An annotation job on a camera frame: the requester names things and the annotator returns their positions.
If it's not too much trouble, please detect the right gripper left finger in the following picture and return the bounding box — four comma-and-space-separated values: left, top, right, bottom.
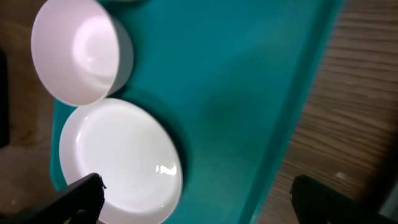
1, 173, 106, 224

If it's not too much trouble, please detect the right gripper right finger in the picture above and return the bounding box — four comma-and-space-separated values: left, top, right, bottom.
290, 175, 396, 224

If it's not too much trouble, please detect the white round plate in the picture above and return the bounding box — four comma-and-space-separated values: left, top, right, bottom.
59, 98, 183, 223

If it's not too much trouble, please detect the pink bowl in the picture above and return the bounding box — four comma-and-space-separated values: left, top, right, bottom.
31, 0, 134, 106

